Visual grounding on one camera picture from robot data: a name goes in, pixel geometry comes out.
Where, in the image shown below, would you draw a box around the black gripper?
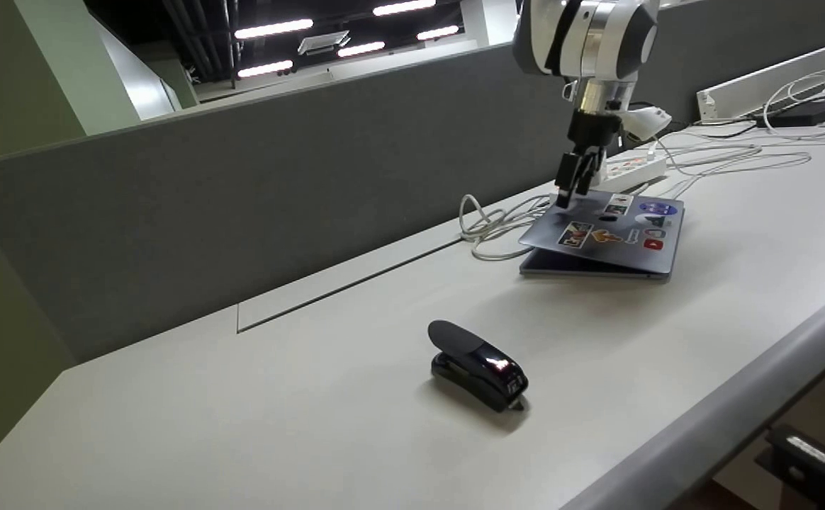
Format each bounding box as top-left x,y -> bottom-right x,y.
556,109 -> 620,209

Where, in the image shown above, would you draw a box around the grey laptop with stickers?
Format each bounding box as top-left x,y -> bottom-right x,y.
519,190 -> 685,279

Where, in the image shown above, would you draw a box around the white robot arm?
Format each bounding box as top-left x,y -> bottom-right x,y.
512,0 -> 671,206

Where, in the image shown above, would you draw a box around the white power strip orange switches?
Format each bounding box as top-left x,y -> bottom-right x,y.
599,155 -> 667,193

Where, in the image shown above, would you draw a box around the white power adapter brick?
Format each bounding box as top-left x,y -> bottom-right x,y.
617,104 -> 671,141

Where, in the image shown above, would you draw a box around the black stapler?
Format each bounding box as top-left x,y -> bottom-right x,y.
427,319 -> 528,413

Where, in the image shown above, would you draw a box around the black power adapter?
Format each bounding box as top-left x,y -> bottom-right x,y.
756,99 -> 825,128

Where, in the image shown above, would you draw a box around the black office chair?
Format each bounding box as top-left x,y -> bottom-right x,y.
756,424 -> 825,510

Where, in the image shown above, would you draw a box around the grey desk partition panel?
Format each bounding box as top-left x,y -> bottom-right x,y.
0,0 -> 825,366

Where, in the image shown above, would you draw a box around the white coiled cable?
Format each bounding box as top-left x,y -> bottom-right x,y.
454,190 -> 565,262

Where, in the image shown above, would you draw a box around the white laptop charging cable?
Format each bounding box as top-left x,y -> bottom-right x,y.
656,129 -> 817,200

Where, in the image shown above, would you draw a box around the white cable tray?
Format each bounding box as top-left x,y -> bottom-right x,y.
694,44 -> 825,125

